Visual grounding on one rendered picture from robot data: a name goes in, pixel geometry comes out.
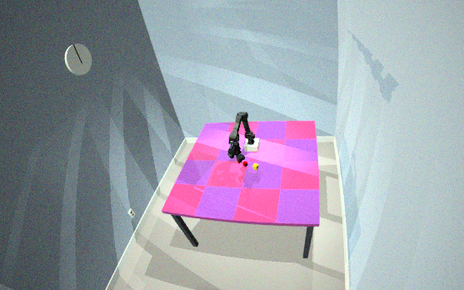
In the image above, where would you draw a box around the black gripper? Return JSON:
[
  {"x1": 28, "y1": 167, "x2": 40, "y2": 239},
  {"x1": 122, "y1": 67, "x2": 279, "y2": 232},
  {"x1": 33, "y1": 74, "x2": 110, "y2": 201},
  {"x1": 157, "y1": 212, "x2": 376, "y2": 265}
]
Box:
[{"x1": 235, "y1": 147, "x2": 245, "y2": 162}]

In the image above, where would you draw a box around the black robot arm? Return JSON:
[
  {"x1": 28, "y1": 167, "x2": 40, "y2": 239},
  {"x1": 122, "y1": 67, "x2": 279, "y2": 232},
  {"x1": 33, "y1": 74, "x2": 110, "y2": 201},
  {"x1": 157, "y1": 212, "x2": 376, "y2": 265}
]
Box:
[{"x1": 227, "y1": 112, "x2": 255, "y2": 158}]

